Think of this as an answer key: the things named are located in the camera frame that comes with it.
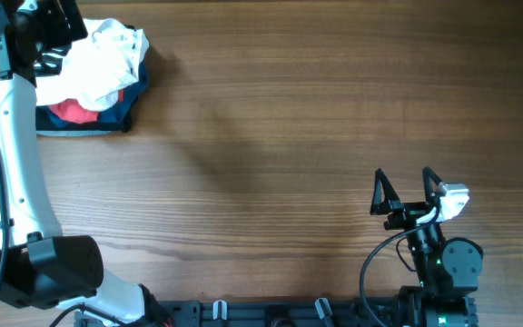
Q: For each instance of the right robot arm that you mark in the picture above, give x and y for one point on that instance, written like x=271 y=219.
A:
x=448 y=270

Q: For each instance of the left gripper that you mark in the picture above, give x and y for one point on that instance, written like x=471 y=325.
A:
x=66 y=29

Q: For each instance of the white t-shirt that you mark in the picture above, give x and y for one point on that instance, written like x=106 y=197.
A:
x=96 y=68

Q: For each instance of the blue folded garment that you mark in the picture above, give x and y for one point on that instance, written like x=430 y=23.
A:
x=44 y=124

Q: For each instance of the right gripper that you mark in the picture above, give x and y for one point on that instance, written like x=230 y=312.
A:
x=408 y=212

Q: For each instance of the red folded t-shirt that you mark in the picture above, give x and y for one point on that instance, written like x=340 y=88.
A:
x=110 y=108

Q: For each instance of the black folded garment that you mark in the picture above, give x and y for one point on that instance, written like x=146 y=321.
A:
x=101 y=81

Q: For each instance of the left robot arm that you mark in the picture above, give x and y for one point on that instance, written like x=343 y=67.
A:
x=41 y=267

